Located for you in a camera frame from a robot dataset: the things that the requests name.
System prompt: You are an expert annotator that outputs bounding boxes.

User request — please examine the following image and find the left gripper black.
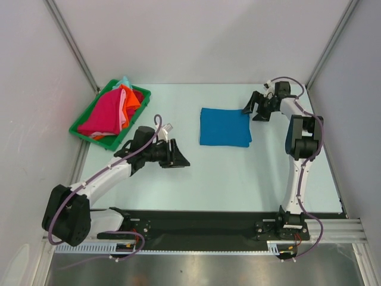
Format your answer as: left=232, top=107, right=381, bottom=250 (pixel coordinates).
left=143, top=138, right=189, bottom=168

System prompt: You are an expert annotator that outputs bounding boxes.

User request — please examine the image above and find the blue t shirt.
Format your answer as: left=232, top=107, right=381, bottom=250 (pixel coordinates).
left=199, top=108, right=252, bottom=148

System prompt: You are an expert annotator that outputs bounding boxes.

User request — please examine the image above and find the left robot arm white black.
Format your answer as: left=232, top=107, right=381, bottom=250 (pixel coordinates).
left=42, top=124, right=191, bottom=247

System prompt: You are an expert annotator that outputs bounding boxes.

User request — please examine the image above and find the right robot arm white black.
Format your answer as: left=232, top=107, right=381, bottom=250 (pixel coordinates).
left=242, top=91, right=324, bottom=240

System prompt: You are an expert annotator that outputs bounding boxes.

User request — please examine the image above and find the green plastic tray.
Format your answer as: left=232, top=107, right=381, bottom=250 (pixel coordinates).
left=69, top=79, right=151, bottom=151

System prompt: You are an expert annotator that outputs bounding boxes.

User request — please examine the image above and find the light pink t shirt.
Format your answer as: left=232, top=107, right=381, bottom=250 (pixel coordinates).
left=120, top=88, right=128, bottom=130

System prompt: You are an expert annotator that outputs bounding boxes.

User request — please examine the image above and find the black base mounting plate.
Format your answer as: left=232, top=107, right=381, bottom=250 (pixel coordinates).
left=89, top=209, right=349, bottom=251

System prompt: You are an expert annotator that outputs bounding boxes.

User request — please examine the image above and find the magenta t shirt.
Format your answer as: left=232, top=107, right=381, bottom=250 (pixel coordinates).
left=77, top=88, right=146, bottom=137

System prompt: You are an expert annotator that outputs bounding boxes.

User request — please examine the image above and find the light teal t shirt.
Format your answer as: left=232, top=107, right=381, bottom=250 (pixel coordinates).
left=112, top=76, right=132, bottom=90

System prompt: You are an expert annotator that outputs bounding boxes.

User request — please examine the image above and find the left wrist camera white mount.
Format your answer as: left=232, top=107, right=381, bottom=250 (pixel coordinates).
left=157, top=123, right=173, bottom=142

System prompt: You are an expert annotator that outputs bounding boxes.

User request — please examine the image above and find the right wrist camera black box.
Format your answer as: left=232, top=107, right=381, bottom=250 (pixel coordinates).
left=274, top=81, right=291, bottom=98

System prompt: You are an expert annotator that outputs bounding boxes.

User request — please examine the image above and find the white slotted cable duct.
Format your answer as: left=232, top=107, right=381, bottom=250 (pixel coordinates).
left=54, top=242, right=297, bottom=257

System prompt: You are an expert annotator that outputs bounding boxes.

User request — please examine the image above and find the aluminium frame rail front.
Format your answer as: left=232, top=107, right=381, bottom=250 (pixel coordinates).
left=52, top=216, right=365, bottom=247

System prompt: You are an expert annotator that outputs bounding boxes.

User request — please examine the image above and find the right rear aluminium post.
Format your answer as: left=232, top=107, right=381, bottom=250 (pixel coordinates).
left=305, top=0, right=361, bottom=89

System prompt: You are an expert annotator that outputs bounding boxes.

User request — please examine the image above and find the aluminium post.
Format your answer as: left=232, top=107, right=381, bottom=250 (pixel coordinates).
left=305, top=0, right=361, bottom=89
left=43, top=0, right=99, bottom=94

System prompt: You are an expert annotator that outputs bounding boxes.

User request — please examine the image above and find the left rear aluminium post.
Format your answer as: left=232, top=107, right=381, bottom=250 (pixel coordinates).
left=43, top=0, right=99, bottom=94

